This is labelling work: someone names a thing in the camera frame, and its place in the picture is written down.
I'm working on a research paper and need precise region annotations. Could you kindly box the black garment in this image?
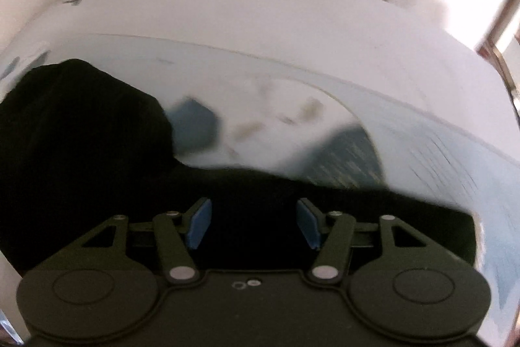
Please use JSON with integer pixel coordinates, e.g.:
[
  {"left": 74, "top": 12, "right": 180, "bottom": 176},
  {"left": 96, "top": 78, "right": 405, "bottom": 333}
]
[{"left": 1, "top": 59, "right": 477, "bottom": 274}]

